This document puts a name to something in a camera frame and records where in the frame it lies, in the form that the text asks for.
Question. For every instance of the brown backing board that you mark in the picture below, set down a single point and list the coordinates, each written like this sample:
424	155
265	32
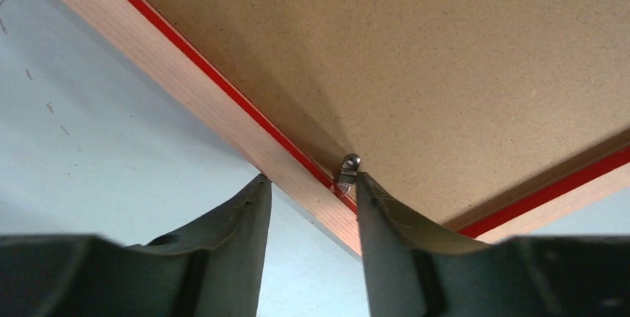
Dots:
457	107

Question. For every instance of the orange wooden picture frame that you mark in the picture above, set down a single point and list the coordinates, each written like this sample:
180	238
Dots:
145	37

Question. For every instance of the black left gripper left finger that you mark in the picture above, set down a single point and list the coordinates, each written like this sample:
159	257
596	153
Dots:
211	266

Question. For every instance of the small metal turn clip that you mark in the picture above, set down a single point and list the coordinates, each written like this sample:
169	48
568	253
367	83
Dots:
348	173

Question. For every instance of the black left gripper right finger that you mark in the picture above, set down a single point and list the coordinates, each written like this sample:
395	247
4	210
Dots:
413	266

